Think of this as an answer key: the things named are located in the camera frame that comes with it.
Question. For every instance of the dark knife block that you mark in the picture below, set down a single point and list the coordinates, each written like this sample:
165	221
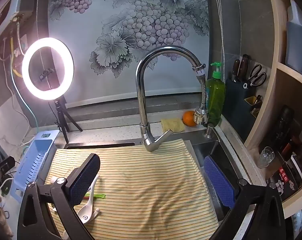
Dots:
234	105

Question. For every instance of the black tripod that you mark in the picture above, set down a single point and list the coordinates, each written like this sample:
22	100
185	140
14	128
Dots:
61	112

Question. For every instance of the steel sink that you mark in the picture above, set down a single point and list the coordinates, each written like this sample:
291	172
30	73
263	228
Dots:
206	150

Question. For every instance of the green dish soap bottle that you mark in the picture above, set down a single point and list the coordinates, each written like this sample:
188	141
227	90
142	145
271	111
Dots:
216	97

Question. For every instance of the orange fruit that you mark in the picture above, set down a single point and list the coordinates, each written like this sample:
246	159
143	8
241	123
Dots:
188	118

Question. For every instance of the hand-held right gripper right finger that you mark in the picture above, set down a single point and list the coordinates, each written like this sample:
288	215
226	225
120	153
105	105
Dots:
219	182

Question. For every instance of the black and red box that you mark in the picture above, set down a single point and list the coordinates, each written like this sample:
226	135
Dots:
288	177

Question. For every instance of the clear drinking glass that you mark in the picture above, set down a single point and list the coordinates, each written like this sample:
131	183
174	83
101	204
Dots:
265	157

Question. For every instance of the black kitchen scissors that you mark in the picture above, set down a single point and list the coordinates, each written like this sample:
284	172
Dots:
259	76

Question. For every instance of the green utensil cup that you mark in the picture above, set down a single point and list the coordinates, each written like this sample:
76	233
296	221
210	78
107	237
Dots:
249	103

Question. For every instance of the black bottle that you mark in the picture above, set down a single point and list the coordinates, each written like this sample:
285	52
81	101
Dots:
283	125

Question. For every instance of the white water heater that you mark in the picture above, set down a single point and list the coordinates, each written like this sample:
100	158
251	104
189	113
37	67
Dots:
5	12

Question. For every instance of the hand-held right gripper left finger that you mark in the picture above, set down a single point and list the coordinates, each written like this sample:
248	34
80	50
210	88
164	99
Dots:
82	180

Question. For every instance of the yellow striped cloth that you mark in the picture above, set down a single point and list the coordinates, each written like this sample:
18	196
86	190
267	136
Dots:
146	185

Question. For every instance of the steel sink knob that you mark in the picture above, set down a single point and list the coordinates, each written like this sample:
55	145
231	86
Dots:
209	131

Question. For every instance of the chrome faucet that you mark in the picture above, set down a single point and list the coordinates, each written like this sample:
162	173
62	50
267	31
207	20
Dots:
141	92

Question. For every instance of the wooden shelf unit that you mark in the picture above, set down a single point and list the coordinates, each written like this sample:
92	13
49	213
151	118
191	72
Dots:
273	30

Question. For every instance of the yellow dish sponge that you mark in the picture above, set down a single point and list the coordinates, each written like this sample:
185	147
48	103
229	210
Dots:
172	125

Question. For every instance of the green plastic spoon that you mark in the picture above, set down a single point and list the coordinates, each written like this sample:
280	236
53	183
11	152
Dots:
99	195

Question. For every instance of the blue and white container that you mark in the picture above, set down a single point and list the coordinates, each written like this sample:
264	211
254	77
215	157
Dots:
298	42

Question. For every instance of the grape print roller blind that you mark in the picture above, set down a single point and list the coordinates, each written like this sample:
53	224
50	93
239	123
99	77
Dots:
78	42

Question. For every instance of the blue plastic basket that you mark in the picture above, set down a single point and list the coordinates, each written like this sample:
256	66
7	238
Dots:
38	150

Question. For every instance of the chrome flexible faucet sprayer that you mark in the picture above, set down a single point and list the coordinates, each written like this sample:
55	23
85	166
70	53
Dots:
202	112

